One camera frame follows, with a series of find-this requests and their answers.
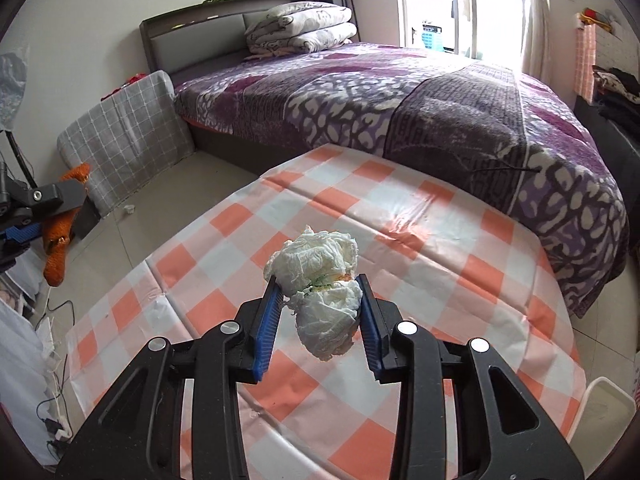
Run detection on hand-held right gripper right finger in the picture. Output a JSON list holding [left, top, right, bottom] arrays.
[[355, 274, 586, 480]]

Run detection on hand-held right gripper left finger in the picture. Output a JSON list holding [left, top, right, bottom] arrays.
[[55, 277, 283, 480]]

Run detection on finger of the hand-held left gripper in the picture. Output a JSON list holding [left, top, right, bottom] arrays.
[[0, 222, 42, 250], [11, 181, 89, 222]]

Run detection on orange textured cloth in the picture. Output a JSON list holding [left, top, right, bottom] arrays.
[[42, 162, 92, 288]]

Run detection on white tissue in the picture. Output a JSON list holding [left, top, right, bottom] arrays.
[[263, 226, 362, 361]]

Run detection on white plastic bin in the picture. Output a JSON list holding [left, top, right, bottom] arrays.
[[570, 377, 637, 461]]

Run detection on orange and white checked tablecloth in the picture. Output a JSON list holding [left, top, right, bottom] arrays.
[[62, 144, 588, 480]]

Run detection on grey checked cushion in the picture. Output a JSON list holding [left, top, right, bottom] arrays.
[[56, 70, 196, 218]]

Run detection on clear plastic bag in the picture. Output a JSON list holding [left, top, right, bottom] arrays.
[[0, 42, 31, 131]]

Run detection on white cloth pile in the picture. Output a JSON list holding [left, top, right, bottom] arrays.
[[0, 250, 66, 461]]

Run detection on red cloth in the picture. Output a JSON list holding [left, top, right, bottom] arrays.
[[100, 74, 151, 102]]

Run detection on bed with purple quilt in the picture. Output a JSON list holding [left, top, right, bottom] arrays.
[[172, 42, 628, 318]]

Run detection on teal plastic crate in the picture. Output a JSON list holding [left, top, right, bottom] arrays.
[[415, 22, 446, 53]]

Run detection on folded patterned quilt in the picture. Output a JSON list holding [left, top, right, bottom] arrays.
[[244, 1, 358, 56]]

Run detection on window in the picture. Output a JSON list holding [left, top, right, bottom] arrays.
[[395, 0, 538, 61]]

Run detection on pile of dark clothes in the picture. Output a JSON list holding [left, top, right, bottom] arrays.
[[592, 65, 640, 121]]

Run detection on pink checked storage box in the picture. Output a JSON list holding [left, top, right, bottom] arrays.
[[575, 10, 640, 101]]

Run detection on white curtain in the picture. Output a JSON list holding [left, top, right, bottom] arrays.
[[520, 0, 557, 78]]

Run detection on black floor cables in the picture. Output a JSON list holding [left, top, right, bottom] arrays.
[[32, 300, 76, 443]]

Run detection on dark bed frame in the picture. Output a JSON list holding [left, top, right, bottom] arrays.
[[139, 0, 321, 176]]

